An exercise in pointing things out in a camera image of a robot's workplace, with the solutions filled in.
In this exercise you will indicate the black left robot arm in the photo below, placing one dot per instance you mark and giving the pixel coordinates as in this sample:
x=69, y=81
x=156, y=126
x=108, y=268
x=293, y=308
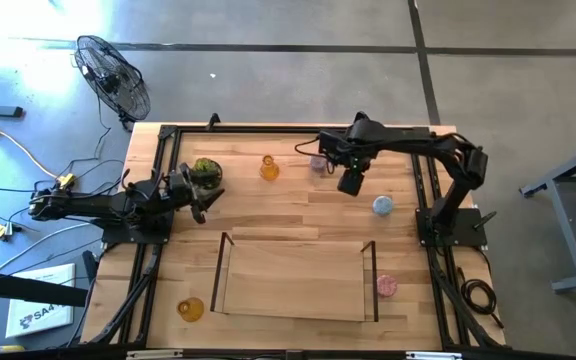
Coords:
x=93, y=206

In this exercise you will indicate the white printed booklet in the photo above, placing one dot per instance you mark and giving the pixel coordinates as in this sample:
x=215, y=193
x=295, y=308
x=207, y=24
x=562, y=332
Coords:
x=43, y=310

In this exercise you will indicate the wooden shelf riser black legs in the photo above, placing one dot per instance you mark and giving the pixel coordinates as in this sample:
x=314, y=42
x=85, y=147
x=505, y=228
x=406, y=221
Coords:
x=293, y=280

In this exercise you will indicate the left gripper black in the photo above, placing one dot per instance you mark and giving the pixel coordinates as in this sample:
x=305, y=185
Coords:
x=183, y=187

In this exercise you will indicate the black aluminium table frame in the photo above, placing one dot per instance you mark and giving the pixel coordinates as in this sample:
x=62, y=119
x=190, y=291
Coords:
x=243, y=130

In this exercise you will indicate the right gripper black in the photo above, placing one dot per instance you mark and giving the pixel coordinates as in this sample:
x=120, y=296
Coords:
x=351, y=183

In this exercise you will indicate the black stand beam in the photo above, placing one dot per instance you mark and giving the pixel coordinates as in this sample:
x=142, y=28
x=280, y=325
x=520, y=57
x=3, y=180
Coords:
x=18, y=287

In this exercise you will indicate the amber glass candlestick holder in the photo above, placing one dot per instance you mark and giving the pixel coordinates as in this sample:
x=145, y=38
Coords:
x=190, y=310
x=269, y=171

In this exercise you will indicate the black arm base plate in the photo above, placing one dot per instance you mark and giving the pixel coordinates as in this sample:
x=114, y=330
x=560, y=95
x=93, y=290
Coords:
x=138, y=236
x=468, y=230

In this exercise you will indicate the blue-grey metal table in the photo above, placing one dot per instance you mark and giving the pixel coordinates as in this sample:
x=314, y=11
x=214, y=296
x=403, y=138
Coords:
x=565, y=235

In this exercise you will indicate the small yellow object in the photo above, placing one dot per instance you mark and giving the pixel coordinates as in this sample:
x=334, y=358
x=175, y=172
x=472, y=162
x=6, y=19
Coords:
x=3, y=348

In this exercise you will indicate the potted green succulent plant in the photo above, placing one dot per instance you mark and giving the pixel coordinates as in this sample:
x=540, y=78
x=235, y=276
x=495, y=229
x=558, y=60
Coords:
x=208, y=172

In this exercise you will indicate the yellow power plug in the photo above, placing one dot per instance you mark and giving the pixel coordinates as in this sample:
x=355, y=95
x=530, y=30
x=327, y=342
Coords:
x=66, y=181
x=4, y=231

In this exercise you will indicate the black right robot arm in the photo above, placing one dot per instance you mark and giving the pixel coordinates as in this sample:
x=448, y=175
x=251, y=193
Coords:
x=418, y=145

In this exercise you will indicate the black floor fan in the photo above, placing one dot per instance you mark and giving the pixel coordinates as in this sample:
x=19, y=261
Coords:
x=113, y=80

